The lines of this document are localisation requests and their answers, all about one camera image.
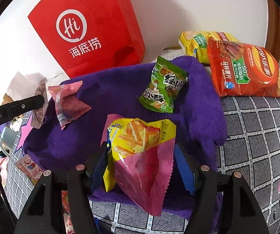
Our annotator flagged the pink yellow crisps packet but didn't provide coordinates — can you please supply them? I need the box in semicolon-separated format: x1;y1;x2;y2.
101;114;176;216

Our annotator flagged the strawberry white snack packet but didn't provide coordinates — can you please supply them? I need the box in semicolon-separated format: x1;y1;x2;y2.
15;154;43;182

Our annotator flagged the pink wafer packet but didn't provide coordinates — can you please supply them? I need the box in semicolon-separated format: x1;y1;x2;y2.
49;81;91;130

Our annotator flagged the green snack packet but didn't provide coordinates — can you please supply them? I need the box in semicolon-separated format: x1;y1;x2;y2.
139;56;189;113

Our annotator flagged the red small snack packet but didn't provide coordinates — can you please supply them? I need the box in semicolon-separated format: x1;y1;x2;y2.
61;191;70;213

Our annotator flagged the pale pink candy packet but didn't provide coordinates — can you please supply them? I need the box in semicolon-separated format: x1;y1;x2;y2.
31;78;48;129

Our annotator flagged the pink paper star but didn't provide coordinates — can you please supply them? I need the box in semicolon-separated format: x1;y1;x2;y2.
12;112;33;153

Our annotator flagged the white plastic bag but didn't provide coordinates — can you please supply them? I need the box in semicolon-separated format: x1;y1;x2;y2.
6;72;48;101

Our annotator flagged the purple towel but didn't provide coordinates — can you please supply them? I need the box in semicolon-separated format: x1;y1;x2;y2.
22;55;228;221

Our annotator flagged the orange chips bag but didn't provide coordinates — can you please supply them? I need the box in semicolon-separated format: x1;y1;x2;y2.
207;38;280;98

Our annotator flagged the yellow chips bag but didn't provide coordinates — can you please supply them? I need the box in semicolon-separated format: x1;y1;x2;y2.
179;31;239;64

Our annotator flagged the red paper shopping bag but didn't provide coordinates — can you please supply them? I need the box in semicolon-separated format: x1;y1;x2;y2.
28;0;145;78

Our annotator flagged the wooden door frame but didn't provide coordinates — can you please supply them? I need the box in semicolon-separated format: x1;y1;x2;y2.
265;0;280;61

